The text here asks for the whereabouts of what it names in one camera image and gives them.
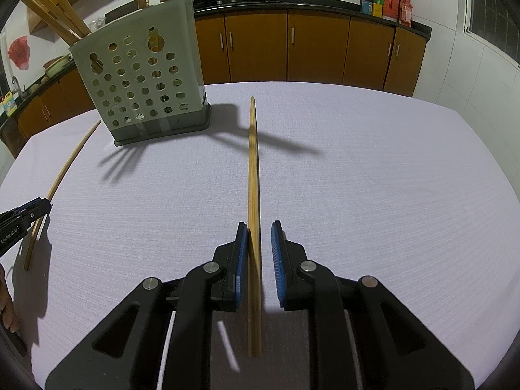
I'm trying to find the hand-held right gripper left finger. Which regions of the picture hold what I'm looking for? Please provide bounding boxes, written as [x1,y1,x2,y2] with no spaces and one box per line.
[45,222,249,390]

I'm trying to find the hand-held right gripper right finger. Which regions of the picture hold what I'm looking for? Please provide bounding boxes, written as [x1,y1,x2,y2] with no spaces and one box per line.
[271,220,476,390]

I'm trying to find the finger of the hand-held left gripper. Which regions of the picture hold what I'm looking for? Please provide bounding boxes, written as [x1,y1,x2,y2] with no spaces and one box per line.
[0,197,53,229]

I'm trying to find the grey perforated utensil holder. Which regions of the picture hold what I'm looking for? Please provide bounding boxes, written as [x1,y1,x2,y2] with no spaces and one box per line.
[68,0,213,147]

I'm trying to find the person's left hand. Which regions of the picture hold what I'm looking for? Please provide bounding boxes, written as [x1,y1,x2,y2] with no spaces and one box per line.
[0,263,20,334]

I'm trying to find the brown wooden sink cabinets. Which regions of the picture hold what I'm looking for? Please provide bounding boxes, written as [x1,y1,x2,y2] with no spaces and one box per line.
[16,67,102,141]

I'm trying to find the white tablecloth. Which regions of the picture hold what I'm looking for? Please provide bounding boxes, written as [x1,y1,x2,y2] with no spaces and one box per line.
[0,81,520,390]

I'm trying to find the green pot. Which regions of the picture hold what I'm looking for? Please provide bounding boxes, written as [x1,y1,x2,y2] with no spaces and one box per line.
[43,54,74,79]

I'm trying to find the red plastic bag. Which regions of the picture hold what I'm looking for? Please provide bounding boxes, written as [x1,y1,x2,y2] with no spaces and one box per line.
[8,36,31,70]

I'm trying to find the brown wooden base cabinets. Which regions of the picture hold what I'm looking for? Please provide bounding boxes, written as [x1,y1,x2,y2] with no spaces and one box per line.
[194,7,427,98]

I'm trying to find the black kitchen countertop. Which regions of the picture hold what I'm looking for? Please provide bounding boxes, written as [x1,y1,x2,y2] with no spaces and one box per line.
[193,0,432,37]

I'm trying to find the colourful small boxes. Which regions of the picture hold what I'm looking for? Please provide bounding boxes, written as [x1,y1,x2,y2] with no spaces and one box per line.
[361,0,384,18]

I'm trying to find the red patterned box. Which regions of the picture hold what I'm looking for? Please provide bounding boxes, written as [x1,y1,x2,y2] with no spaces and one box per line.
[398,0,414,28]

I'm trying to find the window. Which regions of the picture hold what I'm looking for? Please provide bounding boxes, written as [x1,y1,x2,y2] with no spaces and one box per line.
[463,0,520,70]

